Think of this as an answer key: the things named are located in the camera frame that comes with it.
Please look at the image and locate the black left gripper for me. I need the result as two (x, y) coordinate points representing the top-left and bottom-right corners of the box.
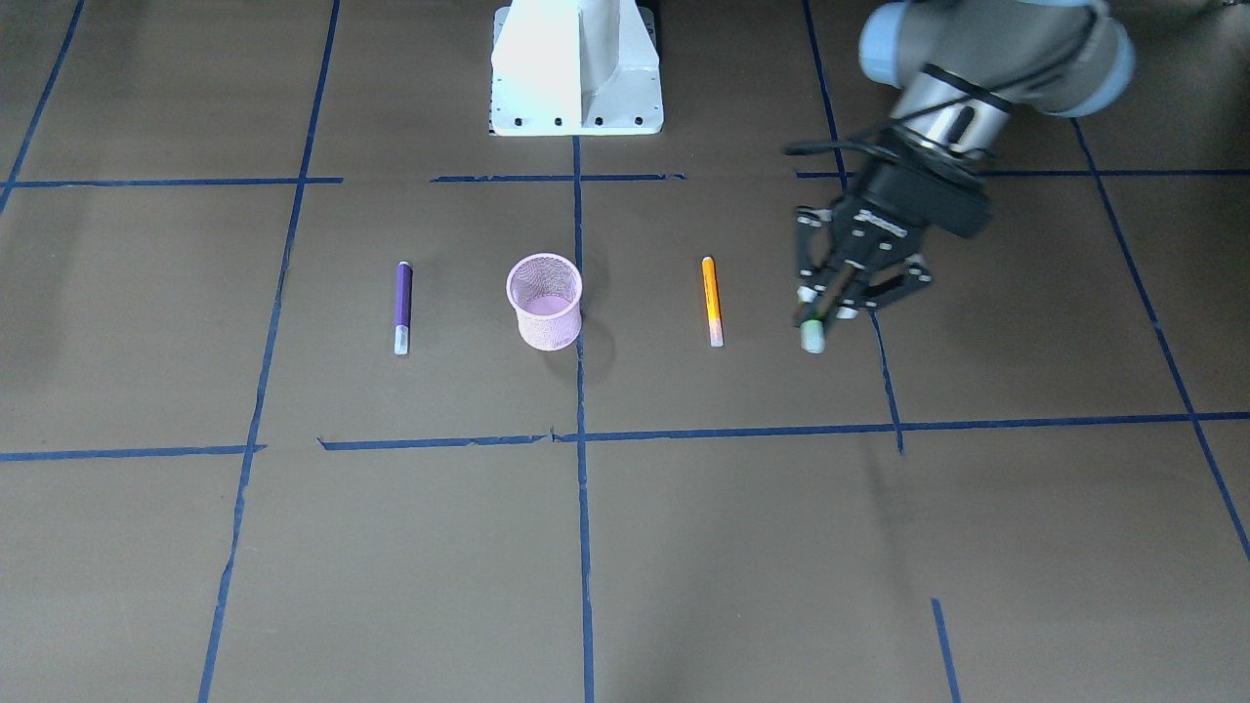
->
(794, 146), (988, 323)

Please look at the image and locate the purple highlighter pen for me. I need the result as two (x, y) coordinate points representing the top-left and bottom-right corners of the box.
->
(393, 260), (413, 357)

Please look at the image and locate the green highlighter pen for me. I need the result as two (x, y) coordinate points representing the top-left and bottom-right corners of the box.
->
(798, 311), (828, 354)

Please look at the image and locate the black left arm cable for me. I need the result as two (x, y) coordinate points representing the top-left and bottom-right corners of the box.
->
(784, 128), (909, 163)

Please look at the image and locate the orange highlighter pen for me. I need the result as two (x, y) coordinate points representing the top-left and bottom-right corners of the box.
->
(700, 256), (725, 348)

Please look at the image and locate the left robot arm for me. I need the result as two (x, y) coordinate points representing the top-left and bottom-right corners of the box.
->
(785, 1), (1138, 331)

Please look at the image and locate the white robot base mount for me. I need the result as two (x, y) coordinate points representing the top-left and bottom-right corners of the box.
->
(488, 1), (665, 138)

